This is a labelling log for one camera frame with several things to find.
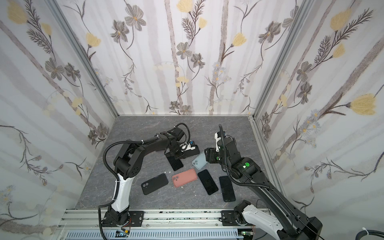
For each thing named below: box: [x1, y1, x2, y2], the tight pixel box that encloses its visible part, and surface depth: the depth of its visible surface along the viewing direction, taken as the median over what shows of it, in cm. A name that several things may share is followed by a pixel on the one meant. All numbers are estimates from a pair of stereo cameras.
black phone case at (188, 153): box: [175, 145, 200, 160], surface depth 90 cm
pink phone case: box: [171, 168, 198, 188], surface depth 90 cm
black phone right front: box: [219, 176, 236, 202], surface depth 86 cm
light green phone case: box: [191, 151, 208, 170], surface depth 97 cm
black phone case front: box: [141, 173, 169, 195], surface depth 88 cm
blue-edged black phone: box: [197, 169, 219, 195], surface depth 90 cm
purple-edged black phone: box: [165, 151, 184, 171], surface depth 94 cm
